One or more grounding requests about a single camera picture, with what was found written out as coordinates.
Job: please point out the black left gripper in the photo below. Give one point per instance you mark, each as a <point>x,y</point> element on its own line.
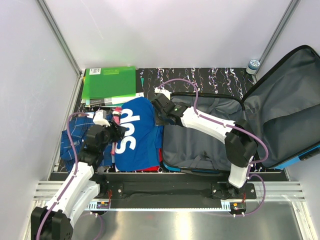
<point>118,131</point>

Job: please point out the blue shirt white letters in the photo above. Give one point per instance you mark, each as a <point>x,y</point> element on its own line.
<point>139,148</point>

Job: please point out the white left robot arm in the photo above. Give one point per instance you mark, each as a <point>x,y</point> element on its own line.
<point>56,220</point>

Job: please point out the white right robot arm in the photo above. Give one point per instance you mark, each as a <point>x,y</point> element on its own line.
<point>205,134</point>

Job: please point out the blue plaid shirt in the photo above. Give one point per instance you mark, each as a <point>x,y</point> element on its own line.
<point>78,127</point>

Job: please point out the green plastic folder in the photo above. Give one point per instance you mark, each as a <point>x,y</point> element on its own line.
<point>108,82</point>

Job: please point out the red shirt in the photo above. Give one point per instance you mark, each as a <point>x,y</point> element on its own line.
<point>149,169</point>

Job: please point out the blue capped bottle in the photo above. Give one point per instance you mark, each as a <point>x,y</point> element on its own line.
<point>252,66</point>

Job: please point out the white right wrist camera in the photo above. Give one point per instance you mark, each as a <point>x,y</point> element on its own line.
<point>162,91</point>

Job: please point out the aluminium frame rail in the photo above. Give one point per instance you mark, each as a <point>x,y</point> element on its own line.
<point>44,8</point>

